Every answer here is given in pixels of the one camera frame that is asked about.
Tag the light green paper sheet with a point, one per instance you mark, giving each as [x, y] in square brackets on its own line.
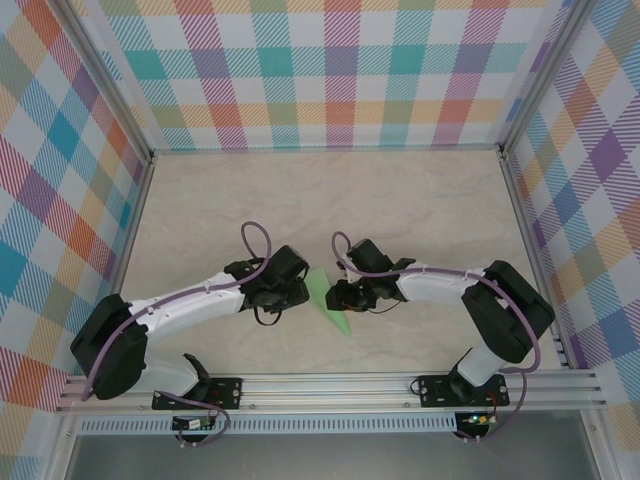
[320, 295]

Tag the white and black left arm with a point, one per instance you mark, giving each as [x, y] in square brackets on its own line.
[200, 305]

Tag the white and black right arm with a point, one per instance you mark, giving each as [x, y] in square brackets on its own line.
[430, 285]

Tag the small circuit board green light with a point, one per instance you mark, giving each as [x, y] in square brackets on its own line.
[477, 419]

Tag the wide aluminium mounting rail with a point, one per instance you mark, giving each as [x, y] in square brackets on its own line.
[325, 392]

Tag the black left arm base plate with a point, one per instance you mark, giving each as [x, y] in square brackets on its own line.
[227, 395]

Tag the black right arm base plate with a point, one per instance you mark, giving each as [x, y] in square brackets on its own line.
[435, 392]

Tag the aluminium frame rail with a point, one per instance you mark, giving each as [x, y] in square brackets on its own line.
[531, 250]
[131, 220]
[325, 150]

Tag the aluminium frame post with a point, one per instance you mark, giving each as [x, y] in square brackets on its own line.
[542, 75]
[597, 450]
[62, 450]
[102, 75]

